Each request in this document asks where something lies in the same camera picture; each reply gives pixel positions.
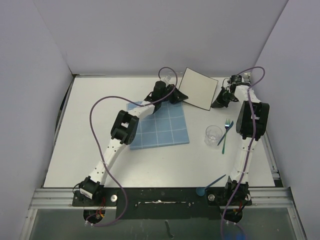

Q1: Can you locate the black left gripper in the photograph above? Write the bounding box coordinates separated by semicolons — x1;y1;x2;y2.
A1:
160;84;188;105

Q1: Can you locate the square white plate dark rim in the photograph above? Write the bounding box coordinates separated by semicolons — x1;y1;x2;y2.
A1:
178;67;219;111

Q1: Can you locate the blue grid placemat cloth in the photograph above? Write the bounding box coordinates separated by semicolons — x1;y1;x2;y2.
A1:
129;102;190;150

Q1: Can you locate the clear drinking glass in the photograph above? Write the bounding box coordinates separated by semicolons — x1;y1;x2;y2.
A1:
204;125;223;148

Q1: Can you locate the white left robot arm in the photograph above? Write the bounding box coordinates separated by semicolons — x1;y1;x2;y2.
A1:
79;80;189;206

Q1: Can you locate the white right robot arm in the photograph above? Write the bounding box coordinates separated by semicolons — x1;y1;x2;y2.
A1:
211;74;270;205

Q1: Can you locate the dark blue knife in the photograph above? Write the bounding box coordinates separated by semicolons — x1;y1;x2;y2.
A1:
217;121;234;146

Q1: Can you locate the blue plastic spoon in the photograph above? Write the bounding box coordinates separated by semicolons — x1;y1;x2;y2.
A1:
195;174;226;197

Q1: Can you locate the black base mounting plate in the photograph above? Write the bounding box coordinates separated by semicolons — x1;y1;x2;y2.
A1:
72;187;252;223

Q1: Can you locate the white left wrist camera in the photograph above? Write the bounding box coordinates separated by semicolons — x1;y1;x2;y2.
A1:
162;75;172;84

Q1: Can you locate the aluminium table frame rail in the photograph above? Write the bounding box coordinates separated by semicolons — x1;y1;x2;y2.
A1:
240;133;307;240

